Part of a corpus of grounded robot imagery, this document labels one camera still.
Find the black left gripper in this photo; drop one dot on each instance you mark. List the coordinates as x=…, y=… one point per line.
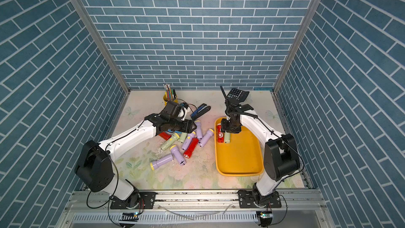
x=189, y=123

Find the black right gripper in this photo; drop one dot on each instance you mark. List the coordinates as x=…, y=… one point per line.
x=223, y=122

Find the green flashlight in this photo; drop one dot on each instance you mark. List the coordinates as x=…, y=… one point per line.
x=169, y=142
x=227, y=138
x=182, y=137

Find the red flashlight with white logo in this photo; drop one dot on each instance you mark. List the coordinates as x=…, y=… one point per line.
x=220, y=134

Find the purple flashlight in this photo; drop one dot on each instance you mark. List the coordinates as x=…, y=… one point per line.
x=178, y=155
x=188, y=140
x=155, y=164
x=209, y=134
x=199, y=132

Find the yellow plastic storage tray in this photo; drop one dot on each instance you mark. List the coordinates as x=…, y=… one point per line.
x=242, y=156

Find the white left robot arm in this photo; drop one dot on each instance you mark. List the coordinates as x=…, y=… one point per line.
x=96, y=165

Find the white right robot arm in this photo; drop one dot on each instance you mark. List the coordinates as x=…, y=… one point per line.
x=281, y=159

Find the blue flashlight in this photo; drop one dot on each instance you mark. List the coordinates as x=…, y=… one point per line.
x=172, y=131

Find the red flashlight left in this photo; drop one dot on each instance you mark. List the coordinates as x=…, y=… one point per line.
x=165, y=135

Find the yellow pen holder cup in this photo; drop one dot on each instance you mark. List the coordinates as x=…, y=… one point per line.
x=166, y=99

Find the pens in cup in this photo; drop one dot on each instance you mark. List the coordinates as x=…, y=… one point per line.
x=169, y=91

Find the black desk calculator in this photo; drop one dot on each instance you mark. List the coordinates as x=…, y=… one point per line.
x=237, y=95

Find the blue black stapler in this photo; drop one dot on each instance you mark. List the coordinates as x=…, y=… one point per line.
x=200, y=111

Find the red flashlight centre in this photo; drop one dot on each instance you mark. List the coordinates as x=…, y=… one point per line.
x=189, y=151

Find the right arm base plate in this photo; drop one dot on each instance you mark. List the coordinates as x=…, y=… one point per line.
x=259, y=199

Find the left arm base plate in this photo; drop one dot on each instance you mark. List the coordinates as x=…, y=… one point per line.
x=138, y=200

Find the aluminium front rail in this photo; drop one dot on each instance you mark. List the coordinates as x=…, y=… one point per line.
x=288, y=208

